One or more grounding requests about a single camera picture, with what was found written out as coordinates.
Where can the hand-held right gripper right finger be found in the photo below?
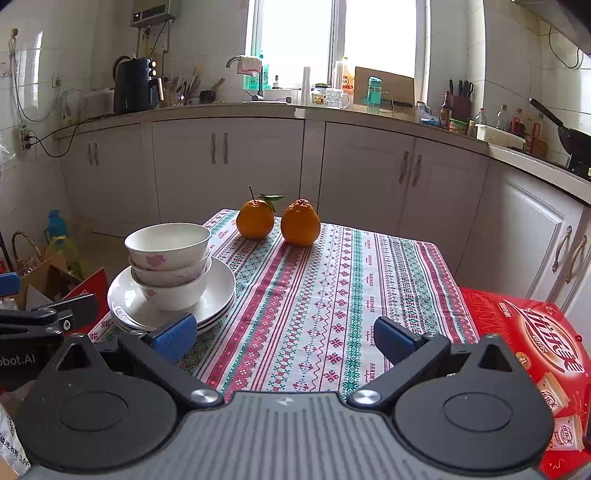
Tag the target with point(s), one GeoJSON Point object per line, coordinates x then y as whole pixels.
{"type": "Point", "coordinates": [392, 339]}

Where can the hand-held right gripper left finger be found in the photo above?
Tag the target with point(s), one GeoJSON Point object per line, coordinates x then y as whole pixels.
{"type": "Point", "coordinates": [178, 334]}

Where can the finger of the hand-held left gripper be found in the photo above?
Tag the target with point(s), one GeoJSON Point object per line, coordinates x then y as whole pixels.
{"type": "Point", "coordinates": [9, 284]}
{"type": "Point", "coordinates": [81, 307]}

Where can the white pink floral bowl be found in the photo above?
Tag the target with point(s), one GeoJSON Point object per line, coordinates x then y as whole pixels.
{"type": "Point", "coordinates": [171, 297]}
{"type": "Point", "coordinates": [166, 240]}
{"type": "Point", "coordinates": [171, 277]}

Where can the white stained fruit print plate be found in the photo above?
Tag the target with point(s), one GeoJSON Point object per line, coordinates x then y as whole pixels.
{"type": "Point", "coordinates": [217, 288]}

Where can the red cardboard box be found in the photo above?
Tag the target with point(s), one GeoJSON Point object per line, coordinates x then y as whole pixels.
{"type": "Point", "coordinates": [90, 288]}

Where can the woven basket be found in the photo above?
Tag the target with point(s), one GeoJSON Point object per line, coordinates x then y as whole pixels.
{"type": "Point", "coordinates": [25, 258]}

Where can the brown cardboard box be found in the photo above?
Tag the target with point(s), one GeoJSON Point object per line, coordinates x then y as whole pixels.
{"type": "Point", "coordinates": [46, 281]}

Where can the yellow plastic bag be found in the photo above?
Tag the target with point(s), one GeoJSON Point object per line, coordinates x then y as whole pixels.
{"type": "Point", "coordinates": [69, 258]}

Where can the patterned woven tablecloth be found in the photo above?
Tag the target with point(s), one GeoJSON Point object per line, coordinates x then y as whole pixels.
{"type": "Point", "coordinates": [323, 300]}

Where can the white printed sack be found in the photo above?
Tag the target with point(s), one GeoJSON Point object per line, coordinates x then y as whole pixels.
{"type": "Point", "coordinates": [9, 443]}

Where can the orange with green leaf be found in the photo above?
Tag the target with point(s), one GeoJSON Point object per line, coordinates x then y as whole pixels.
{"type": "Point", "coordinates": [254, 219]}

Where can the red snack gift box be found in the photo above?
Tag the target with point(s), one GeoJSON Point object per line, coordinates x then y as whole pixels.
{"type": "Point", "coordinates": [531, 332]}

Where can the bumpy orange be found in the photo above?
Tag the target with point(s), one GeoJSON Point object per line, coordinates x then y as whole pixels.
{"type": "Point", "coordinates": [300, 224]}

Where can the white electric kettle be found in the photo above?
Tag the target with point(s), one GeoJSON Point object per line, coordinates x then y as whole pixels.
{"type": "Point", "coordinates": [73, 108]}

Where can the small green box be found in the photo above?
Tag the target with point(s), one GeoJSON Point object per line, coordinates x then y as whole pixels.
{"type": "Point", "coordinates": [458, 127]}

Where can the dark blue air fryer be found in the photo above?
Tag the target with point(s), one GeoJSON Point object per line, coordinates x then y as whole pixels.
{"type": "Point", "coordinates": [136, 87]}

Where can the blue packet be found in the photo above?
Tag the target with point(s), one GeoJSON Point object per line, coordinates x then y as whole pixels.
{"type": "Point", "coordinates": [427, 115]}

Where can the white plastic tray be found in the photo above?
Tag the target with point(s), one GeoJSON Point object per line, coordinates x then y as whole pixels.
{"type": "Point", "coordinates": [501, 136]}

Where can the utensil holder with chopsticks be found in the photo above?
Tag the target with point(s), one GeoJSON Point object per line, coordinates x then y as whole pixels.
{"type": "Point", "coordinates": [178, 97]}

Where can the dark sauce bottle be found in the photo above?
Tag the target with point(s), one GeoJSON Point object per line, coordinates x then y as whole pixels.
{"type": "Point", "coordinates": [445, 113]}

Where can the clear glass bottle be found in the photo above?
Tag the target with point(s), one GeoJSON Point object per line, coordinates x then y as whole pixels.
{"type": "Point", "coordinates": [481, 117]}

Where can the small black pot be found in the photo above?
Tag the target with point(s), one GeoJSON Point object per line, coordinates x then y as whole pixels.
{"type": "Point", "coordinates": [208, 97]}

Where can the clear plastic bottle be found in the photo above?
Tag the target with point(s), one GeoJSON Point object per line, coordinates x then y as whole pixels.
{"type": "Point", "coordinates": [502, 120]}

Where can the dark knife block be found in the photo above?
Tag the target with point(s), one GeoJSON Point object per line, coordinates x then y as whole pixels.
{"type": "Point", "coordinates": [461, 104]}

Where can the clear glass mug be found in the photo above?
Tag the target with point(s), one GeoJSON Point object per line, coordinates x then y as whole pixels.
{"type": "Point", "coordinates": [336, 99]}

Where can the teal water bottle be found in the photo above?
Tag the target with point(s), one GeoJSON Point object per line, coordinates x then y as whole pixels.
{"type": "Point", "coordinates": [375, 92]}

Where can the red label bottle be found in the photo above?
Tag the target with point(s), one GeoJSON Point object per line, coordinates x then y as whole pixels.
{"type": "Point", "coordinates": [517, 124]}

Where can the brown condiment bottle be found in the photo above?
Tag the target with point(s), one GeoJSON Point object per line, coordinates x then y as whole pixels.
{"type": "Point", "coordinates": [539, 138]}

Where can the wooden cutting board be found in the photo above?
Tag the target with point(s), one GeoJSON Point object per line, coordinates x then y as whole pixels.
{"type": "Point", "coordinates": [399, 85]}

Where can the glass jar with lid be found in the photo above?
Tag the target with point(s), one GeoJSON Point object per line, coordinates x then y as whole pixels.
{"type": "Point", "coordinates": [319, 96]}

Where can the metal sink faucet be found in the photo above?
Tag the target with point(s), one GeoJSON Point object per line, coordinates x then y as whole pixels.
{"type": "Point", "coordinates": [259, 90]}

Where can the green detergent bottle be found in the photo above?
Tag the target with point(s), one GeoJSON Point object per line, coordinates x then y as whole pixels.
{"type": "Point", "coordinates": [253, 82]}

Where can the stack of white cups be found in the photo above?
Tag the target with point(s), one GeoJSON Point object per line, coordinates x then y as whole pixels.
{"type": "Point", "coordinates": [306, 87]}

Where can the clear jug orange label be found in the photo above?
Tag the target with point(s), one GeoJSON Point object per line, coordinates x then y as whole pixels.
{"type": "Point", "coordinates": [344, 76]}

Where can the black wok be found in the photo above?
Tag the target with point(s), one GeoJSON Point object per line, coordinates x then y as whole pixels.
{"type": "Point", "coordinates": [575, 143]}

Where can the pink cloth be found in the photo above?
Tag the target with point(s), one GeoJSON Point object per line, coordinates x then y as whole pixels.
{"type": "Point", "coordinates": [249, 64]}

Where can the kitchen window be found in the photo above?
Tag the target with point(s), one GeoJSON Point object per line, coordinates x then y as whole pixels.
{"type": "Point", "coordinates": [295, 41]}

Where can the range hood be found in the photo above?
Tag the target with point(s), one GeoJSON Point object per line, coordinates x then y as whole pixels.
{"type": "Point", "coordinates": [572, 18]}

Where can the wall power outlet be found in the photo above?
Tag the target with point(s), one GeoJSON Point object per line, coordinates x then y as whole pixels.
{"type": "Point", "coordinates": [25, 138]}

